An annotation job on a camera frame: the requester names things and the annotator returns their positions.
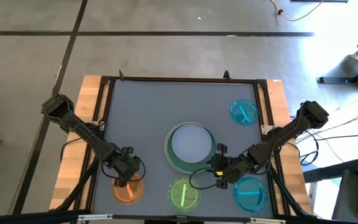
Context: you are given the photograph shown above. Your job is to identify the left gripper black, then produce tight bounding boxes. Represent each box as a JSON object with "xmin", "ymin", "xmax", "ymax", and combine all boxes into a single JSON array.
[{"xmin": 112, "ymin": 146, "xmax": 142, "ymax": 188}]

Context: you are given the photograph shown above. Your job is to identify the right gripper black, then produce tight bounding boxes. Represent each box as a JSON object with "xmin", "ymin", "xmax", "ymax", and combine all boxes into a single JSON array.
[{"xmin": 211, "ymin": 142, "xmax": 255, "ymax": 190}]

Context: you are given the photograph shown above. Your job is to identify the transparent orange plastic plate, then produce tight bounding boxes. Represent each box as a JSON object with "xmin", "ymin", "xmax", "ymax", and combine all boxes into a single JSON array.
[{"xmin": 112, "ymin": 172, "xmax": 145, "ymax": 206}]

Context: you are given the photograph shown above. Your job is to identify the white plastic plate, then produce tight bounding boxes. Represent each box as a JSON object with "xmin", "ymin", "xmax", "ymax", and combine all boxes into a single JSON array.
[{"xmin": 171, "ymin": 123, "xmax": 214, "ymax": 164}]

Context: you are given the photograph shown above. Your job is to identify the transparent cyan plastic plate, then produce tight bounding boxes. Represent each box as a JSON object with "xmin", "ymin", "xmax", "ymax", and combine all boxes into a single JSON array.
[
  {"xmin": 233, "ymin": 176, "xmax": 269, "ymax": 213},
  {"xmin": 229, "ymin": 98, "xmax": 259, "ymax": 126}
]

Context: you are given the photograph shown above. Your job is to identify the grey table mat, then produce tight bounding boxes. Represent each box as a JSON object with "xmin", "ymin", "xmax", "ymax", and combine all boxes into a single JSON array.
[{"xmin": 92, "ymin": 78, "xmax": 275, "ymax": 218}]

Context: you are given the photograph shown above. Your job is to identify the transparent green plastic plate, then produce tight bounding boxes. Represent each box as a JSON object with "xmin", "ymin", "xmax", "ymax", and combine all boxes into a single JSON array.
[{"xmin": 167, "ymin": 176, "xmax": 202, "ymax": 213}]

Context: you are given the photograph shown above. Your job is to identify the grey side desk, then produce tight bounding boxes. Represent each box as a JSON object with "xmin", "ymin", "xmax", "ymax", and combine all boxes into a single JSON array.
[{"xmin": 303, "ymin": 159, "xmax": 358, "ymax": 220}]

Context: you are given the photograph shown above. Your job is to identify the black desk foot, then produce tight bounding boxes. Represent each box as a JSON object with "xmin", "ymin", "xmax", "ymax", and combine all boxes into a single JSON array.
[{"xmin": 318, "ymin": 55, "xmax": 358, "ymax": 91}]

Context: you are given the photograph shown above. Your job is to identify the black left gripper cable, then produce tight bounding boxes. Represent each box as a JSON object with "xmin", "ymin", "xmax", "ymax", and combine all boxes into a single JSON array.
[{"xmin": 100, "ymin": 154, "xmax": 147, "ymax": 182}]

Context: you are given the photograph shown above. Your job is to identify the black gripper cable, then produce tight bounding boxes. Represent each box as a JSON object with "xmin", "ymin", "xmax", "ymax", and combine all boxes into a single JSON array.
[
  {"xmin": 100, "ymin": 154, "xmax": 147, "ymax": 182},
  {"xmin": 188, "ymin": 167, "xmax": 229, "ymax": 191}
]

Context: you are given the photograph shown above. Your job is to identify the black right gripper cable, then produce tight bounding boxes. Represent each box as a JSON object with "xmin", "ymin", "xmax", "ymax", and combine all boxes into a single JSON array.
[{"xmin": 188, "ymin": 167, "xmax": 229, "ymax": 191}]

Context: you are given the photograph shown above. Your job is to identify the black left base cable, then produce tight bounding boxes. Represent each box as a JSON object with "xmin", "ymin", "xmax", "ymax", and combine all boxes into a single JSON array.
[{"xmin": 60, "ymin": 137, "xmax": 88, "ymax": 163}]

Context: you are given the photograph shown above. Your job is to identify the black aluminium table frame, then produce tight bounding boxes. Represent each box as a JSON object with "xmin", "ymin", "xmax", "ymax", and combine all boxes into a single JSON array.
[{"xmin": 50, "ymin": 70, "xmax": 313, "ymax": 224}]

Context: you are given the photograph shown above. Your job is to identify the black floor cable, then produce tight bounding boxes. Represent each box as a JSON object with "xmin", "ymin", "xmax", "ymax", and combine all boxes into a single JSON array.
[{"xmin": 299, "ymin": 129, "xmax": 358, "ymax": 166}]

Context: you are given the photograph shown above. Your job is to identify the white floor cable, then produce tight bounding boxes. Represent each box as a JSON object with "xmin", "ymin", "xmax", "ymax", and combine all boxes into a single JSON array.
[{"xmin": 292, "ymin": 104, "xmax": 358, "ymax": 144}]

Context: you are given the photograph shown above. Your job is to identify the yellow power cable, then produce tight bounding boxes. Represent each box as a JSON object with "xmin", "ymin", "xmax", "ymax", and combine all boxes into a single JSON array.
[{"xmin": 268, "ymin": 0, "xmax": 324, "ymax": 23}]

